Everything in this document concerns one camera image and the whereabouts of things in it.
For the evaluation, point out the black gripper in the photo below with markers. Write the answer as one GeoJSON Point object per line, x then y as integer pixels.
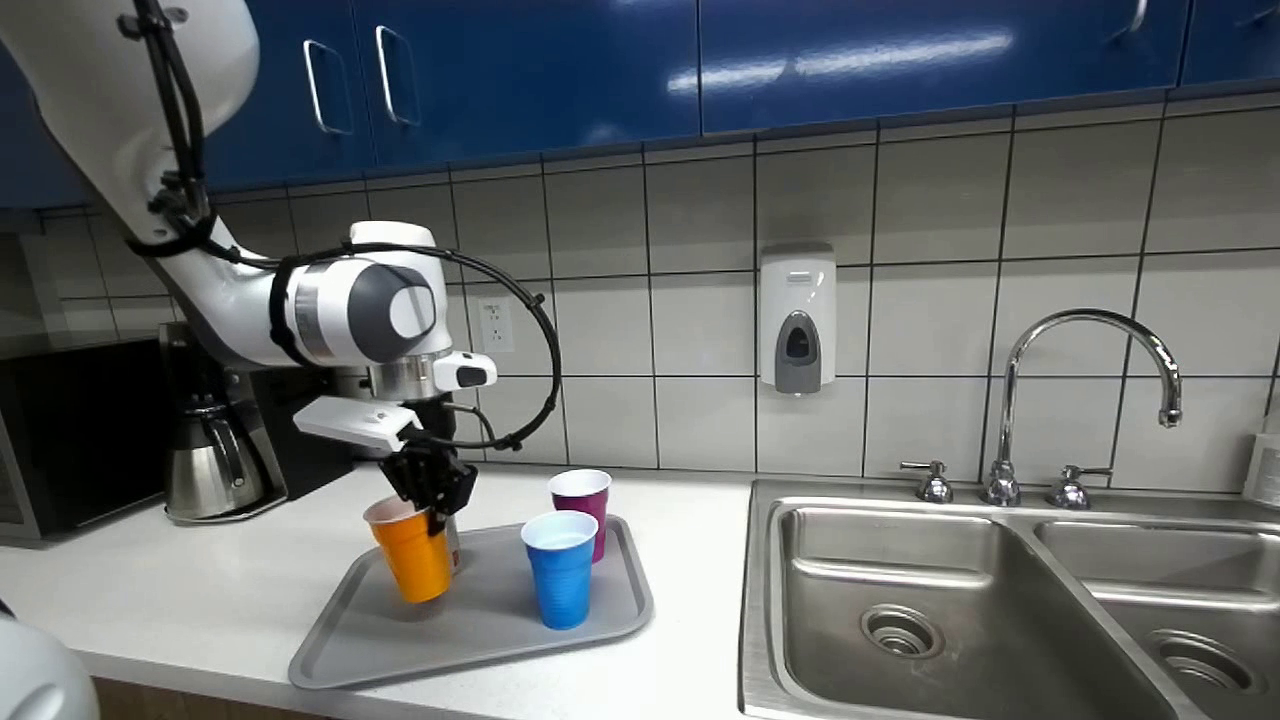
{"type": "Point", "coordinates": [432, 473]}

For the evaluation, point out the black steel coffee maker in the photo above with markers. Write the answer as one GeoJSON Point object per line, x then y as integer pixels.
{"type": "Point", "coordinates": [285, 443]}

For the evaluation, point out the white rounded object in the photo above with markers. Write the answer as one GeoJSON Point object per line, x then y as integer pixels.
{"type": "Point", "coordinates": [42, 672]}

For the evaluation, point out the purple plastic cup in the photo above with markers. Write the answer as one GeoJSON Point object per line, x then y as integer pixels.
{"type": "Point", "coordinates": [584, 496]}

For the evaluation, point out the white wall power outlet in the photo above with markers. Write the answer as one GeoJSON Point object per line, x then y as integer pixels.
{"type": "Point", "coordinates": [499, 327]}

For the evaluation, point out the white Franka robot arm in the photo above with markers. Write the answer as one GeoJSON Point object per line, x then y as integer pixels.
{"type": "Point", "coordinates": [363, 314]}

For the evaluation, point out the stainless steel coffee carafe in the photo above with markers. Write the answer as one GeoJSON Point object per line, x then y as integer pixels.
{"type": "Point", "coordinates": [210, 466]}

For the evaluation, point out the blue glossy upper cabinet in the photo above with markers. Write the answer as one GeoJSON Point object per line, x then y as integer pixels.
{"type": "Point", "coordinates": [572, 65]}

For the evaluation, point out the stainless steel double sink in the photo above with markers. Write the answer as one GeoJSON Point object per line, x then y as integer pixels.
{"type": "Point", "coordinates": [933, 625]}

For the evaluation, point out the orange plastic cup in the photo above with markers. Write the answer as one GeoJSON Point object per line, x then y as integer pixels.
{"type": "Point", "coordinates": [417, 564]}

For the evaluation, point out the chrome faucet knob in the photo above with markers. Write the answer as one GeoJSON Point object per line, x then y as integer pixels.
{"type": "Point", "coordinates": [933, 480]}
{"type": "Point", "coordinates": [1072, 486]}

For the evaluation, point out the chrome gooseneck faucet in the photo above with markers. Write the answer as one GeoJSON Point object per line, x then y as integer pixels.
{"type": "Point", "coordinates": [1022, 385]}

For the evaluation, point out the black microwave oven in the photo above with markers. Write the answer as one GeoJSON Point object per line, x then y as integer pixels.
{"type": "Point", "coordinates": [72, 432]}

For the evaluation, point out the grey plastic tray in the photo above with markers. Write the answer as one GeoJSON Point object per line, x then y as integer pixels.
{"type": "Point", "coordinates": [467, 625]}

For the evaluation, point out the white wall soap dispenser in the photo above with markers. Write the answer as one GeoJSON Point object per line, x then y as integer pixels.
{"type": "Point", "coordinates": [797, 314]}

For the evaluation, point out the wooden lower cabinet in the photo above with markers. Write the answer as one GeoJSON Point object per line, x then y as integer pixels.
{"type": "Point", "coordinates": [185, 705]}

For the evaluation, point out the blue plastic cup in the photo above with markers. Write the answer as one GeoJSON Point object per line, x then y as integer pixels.
{"type": "Point", "coordinates": [563, 583]}

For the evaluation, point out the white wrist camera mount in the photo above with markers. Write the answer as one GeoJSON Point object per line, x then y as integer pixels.
{"type": "Point", "coordinates": [355, 426]}

